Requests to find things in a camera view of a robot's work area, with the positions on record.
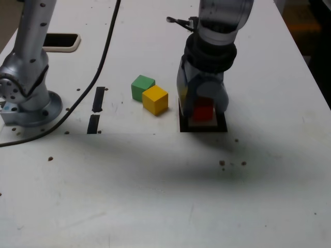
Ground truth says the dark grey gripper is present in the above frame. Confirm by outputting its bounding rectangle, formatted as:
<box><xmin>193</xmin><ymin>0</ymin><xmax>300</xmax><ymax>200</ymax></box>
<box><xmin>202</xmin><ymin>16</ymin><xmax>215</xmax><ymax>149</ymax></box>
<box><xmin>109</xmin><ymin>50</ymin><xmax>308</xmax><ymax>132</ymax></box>
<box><xmin>176</xmin><ymin>55</ymin><xmax>230</xmax><ymax>118</ymax></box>

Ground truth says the red cube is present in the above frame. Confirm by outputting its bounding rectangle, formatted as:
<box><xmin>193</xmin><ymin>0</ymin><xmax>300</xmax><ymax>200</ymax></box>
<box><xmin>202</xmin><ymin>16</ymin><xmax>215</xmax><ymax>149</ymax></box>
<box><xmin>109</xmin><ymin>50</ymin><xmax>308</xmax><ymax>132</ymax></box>
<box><xmin>193</xmin><ymin>97</ymin><xmax>215</xmax><ymax>121</ymax></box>

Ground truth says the yellow cube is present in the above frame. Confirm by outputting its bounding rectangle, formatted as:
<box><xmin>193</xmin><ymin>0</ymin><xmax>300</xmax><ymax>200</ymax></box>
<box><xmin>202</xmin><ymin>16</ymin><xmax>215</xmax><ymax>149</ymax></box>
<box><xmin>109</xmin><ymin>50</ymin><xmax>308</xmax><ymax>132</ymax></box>
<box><xmin>141</xmin><ymin>85</ymin><xmax>169</xmax><ymax>116</ymax></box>

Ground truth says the green cube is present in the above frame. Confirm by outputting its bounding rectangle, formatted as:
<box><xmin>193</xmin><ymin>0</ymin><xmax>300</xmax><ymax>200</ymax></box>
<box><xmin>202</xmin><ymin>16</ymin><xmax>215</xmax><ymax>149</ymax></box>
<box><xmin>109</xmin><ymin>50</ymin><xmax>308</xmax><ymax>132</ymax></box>
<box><xmin>130</xmin><ymin>74</ymin><xmax>156</xmax><ymax>101</ymax></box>

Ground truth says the black tape square outline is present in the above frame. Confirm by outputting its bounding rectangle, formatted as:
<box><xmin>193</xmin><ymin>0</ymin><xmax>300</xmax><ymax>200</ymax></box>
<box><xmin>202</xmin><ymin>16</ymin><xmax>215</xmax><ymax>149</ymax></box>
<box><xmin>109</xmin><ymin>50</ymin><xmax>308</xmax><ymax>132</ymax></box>
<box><xmin>178</xmin><ymin>98</ymin><xmax>228</xmax><ymax>133</ymax></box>

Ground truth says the black tape strip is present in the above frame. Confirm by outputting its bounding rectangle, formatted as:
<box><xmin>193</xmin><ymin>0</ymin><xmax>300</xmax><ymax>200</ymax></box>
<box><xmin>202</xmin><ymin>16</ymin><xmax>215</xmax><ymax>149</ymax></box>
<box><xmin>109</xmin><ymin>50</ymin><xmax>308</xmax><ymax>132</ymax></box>
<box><xmin>86</xmin><ymin>86</ymin><xmax>106</xmax><ymax>134</ymax></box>

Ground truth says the small gripper camera mount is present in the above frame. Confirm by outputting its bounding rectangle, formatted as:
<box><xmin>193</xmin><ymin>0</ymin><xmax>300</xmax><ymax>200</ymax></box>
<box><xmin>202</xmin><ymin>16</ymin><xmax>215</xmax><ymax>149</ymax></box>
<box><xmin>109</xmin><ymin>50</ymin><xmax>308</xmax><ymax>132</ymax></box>
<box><xmin>166</xmin><ymin>16</ymin><xmax>200</xmax><ymax>33</ymax></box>

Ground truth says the black cable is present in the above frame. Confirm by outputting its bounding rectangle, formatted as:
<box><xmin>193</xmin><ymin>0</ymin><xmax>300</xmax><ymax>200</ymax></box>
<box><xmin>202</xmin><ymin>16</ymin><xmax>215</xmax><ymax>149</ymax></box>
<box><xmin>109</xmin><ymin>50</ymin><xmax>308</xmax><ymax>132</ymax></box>
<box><xmin>0</xmin><ymin>0</ymin><xmax>122</xmax><ymax>148</ymax></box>

